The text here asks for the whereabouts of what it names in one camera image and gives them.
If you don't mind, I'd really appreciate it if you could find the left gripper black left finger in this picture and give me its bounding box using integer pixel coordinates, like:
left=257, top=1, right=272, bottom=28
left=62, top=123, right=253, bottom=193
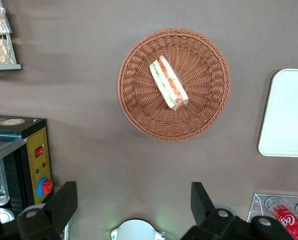
left=17, top=181, right=79, bottom=240

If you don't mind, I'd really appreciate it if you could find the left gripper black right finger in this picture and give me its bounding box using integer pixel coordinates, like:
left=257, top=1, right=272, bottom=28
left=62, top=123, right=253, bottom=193
left=180, top=181, right=293, bottom=240

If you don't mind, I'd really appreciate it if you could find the triangle sandwich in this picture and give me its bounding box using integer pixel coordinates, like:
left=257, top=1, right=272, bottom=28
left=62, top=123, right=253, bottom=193
left=149, top=56, right=189, bottom=112

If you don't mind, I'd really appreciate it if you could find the round brown wicker basket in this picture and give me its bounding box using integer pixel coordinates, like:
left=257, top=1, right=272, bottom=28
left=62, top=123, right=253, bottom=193
left=117, top=27, right=231, bottom=142

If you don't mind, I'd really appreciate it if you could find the cream rectangular plastic tray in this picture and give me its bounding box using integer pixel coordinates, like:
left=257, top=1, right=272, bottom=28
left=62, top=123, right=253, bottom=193
left=257, top=68, right=298, bottom=158

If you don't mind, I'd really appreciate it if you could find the clear acrylic bottle rack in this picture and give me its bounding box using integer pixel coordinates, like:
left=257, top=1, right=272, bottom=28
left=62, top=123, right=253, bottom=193
left=246, top=192, right=298, bottom=240

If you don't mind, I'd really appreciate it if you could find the grey wire snack rack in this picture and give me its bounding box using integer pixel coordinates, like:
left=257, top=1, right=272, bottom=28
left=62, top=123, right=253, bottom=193
left=0, top=0, right=22, bottom=72

